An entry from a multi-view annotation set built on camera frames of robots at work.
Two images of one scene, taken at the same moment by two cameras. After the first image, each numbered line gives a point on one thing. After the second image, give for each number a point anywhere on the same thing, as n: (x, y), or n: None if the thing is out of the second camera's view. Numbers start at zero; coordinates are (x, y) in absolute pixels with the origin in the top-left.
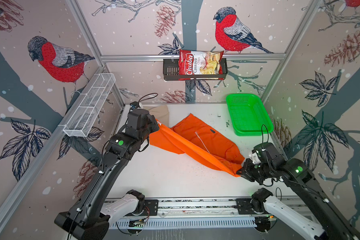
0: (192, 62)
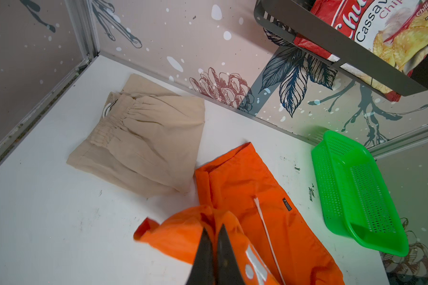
0: (415, 24)
